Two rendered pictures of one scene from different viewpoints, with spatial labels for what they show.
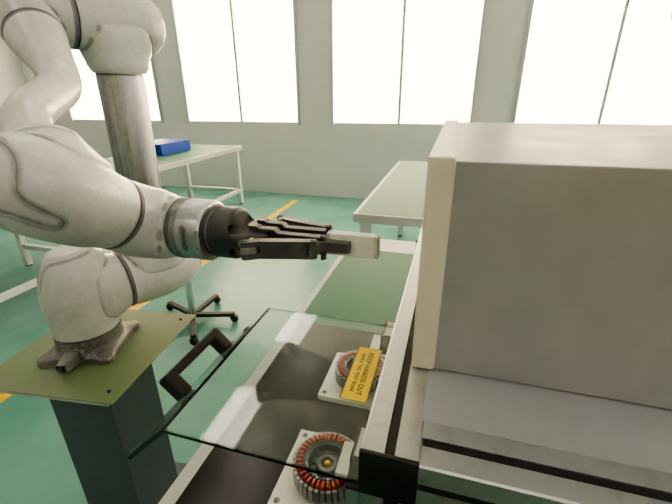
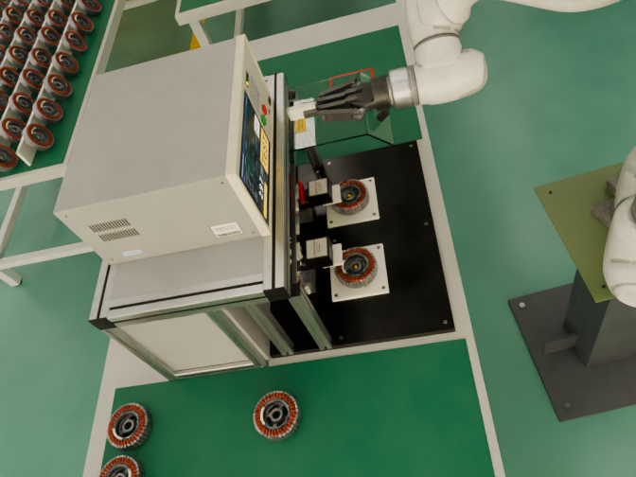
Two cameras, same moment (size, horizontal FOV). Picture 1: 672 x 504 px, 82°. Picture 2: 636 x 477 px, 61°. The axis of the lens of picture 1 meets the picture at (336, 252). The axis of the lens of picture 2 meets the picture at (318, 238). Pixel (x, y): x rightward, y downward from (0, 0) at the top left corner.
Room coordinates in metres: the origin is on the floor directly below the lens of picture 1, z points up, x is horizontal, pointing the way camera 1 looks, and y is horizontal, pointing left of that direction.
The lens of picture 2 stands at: (1.47, -0.09, 2.01)
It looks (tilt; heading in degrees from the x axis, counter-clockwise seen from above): 52 degrees down; 181
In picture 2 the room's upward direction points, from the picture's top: 25 degrees counter-clockwise
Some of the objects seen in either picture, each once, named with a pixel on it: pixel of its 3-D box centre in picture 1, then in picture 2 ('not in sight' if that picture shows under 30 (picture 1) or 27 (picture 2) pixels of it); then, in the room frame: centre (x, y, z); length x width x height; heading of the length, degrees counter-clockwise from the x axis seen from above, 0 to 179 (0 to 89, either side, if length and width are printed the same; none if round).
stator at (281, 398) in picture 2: not in sight; (276, 415); (0.96, -0.37, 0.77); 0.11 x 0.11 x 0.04
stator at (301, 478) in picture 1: (327, 466); (349, 197); (0.45, 0.02, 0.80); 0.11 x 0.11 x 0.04
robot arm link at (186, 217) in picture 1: (202, 229); (401, 88); (0.55, 0.20, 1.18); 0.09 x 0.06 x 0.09; 163
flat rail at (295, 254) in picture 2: not in sight; (294, 186); (0.54, -0.11, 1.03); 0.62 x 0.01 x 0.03; 163
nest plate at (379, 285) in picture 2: not in sight; (358, 272); (0.68, -0.05, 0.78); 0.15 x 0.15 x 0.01; 73
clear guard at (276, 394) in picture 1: (308, 390); (326, 118); (0.37, 0.04, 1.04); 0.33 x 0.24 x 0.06; 73
